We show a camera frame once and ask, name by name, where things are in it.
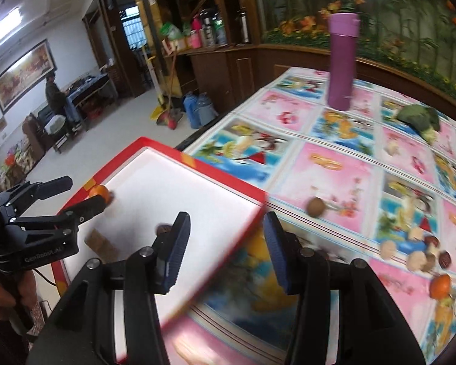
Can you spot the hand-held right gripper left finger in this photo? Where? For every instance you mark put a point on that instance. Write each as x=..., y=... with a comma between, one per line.
x=176, y=253

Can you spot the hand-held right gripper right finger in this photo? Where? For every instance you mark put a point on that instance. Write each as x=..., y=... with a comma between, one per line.
x=278, y=254

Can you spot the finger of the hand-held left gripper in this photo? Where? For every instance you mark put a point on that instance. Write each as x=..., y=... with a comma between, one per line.
x=85, y=211
x=53, y=187

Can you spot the small orange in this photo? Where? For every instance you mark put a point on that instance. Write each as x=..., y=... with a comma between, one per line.
x=440, y=286
x=98, y=193

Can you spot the round brown fruit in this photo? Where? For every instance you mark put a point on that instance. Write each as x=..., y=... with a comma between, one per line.
x=316, y=206

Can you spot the red tray with white inside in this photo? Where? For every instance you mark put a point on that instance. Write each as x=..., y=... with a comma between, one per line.
x=155, y=182

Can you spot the person's left hand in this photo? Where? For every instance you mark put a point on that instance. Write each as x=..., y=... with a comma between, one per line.
x=5, y=294

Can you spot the dark brown nut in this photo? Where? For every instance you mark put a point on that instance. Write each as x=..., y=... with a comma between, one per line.
x=162, y=230

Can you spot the brown cardboard piece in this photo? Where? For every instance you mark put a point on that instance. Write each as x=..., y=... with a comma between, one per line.
x=100, y=245

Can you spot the wooden chair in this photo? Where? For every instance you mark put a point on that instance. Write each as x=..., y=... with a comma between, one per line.
x=57, y=131

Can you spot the printed plastic tablecloth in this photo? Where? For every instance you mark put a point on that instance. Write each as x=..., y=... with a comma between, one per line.
x=326, y=182

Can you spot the dark wooden side table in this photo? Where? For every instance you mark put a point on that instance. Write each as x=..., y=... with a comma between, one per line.
x=87, y=87

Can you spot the white mushroom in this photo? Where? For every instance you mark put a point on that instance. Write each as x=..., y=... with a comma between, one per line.
x=416, y=234
x=387, y=250
x=417, y=261

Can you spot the broom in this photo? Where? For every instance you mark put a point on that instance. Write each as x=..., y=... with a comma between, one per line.
x=171, y=99

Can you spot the blue water jug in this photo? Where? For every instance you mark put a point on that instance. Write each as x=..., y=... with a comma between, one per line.
x=191, y=108
x=206, y=107

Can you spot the red jujube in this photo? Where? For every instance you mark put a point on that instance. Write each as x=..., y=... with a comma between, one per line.
x=433, y=241

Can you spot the small white chunk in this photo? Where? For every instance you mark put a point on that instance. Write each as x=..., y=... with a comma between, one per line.
x=393, y=147

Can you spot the dark brown walnut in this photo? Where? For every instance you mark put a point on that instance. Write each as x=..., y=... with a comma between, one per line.
x=444, y=259

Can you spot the ceiling light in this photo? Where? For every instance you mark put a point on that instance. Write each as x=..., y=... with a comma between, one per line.
x=5, y=26

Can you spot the barred window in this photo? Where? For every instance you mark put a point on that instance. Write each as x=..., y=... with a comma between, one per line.
x=133, y=26

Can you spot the wooden cabinet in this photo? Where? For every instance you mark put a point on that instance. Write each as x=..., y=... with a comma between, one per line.
x=212, y=72

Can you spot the green cabbage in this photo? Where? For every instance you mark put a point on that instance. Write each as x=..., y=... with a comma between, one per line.
x=418, y=118

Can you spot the pink bottle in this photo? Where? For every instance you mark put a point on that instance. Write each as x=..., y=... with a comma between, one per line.
x=193, y=38

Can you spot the purple bottle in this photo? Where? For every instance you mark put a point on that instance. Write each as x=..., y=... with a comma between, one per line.
x=344, y=61

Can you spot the silver thermos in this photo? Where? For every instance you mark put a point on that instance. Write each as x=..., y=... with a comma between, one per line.
x=206, y=26

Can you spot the green bottle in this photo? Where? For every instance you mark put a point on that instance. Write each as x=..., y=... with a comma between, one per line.
x=220, y=31

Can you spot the steel thermos flask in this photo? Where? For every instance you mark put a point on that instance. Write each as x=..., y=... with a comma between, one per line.
x=244, y=26

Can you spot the framed wall painting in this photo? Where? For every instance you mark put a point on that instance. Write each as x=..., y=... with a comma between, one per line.
x=22, y=72

